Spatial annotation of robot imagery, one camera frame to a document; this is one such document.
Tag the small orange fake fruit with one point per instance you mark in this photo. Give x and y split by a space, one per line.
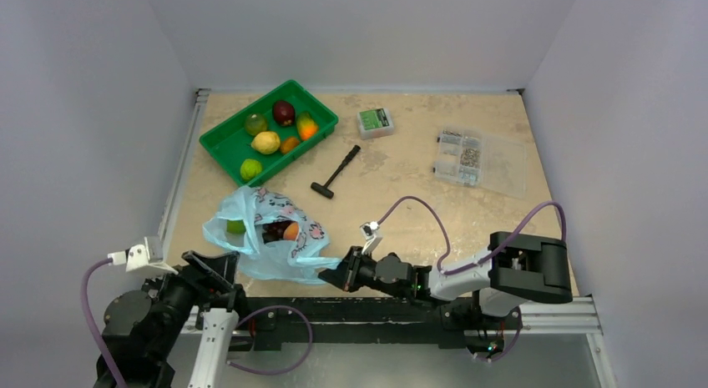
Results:
289 144

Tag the light blue plastic bag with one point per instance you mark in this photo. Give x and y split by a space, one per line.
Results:
296 261

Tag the clear plastic screw organizer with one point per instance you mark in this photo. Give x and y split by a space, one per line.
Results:
469 157

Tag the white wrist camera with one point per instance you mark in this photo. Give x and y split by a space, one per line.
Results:
144 258
372 235

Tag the dark red fake grapes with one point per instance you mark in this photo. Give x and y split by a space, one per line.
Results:
274 231

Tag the orange pink fake peach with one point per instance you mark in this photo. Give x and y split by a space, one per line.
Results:
291 232

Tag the green fake fruit in bag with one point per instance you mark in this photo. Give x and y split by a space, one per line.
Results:
235 227

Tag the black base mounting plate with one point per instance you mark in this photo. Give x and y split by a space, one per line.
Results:
381 321

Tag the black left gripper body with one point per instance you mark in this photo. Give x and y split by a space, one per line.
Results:
187 289

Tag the green fake round fruit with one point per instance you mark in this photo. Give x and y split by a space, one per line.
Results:
255 123

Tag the yellow fake lemon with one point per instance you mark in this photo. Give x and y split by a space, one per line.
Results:
266 143

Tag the green plastic tray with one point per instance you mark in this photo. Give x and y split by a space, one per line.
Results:
229 144

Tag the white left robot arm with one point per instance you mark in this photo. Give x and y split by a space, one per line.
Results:
142 326

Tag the orange green fake mango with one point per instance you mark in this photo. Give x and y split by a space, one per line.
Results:
306 126

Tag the black rubber mallet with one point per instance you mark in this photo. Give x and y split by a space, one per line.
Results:
324 189

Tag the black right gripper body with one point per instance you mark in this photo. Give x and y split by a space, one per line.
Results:
353 269

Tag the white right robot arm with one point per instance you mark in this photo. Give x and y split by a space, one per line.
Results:
514 269

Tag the dark red fake mango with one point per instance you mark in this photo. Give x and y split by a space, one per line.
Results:
283 113

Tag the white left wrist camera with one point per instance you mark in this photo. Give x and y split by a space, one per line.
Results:
144 258

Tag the small green label box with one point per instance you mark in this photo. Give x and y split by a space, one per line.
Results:
375 123

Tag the lime green fake fruit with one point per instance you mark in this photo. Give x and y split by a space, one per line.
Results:
250 169

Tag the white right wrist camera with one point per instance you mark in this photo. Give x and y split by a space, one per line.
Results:
372 235

